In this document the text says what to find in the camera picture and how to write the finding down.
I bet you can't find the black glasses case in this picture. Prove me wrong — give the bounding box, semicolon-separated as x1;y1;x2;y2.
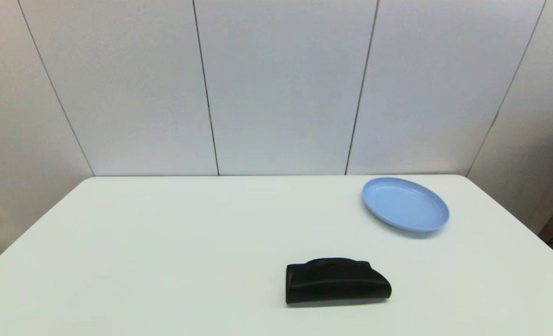
285;258;392;305

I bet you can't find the light blue plate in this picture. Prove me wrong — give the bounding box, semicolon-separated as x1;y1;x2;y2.
362;177;450;233

